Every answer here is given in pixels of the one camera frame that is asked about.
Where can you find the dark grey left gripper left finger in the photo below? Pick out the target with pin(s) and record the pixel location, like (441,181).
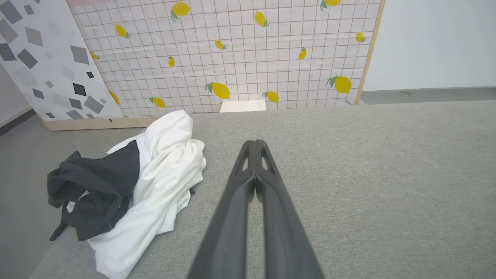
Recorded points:
(228,217)

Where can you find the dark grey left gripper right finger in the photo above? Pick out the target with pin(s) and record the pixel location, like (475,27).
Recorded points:
(283,232)

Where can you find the white and black garment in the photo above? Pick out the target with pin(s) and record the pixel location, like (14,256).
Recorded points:
(166,166)

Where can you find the grey fabric sofa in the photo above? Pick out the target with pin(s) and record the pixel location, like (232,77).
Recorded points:
(368,186)

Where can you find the white box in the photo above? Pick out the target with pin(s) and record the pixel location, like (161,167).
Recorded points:
(242,106)

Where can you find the lemon print grid backdrop sheet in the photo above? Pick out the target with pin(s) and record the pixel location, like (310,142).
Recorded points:
(252,66)

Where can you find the grey terrazzo pattern backdrop panel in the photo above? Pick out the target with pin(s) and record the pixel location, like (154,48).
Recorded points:
(46,58)

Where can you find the wooden backdrop frame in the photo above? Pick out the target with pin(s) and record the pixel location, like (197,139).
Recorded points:
(370,50)

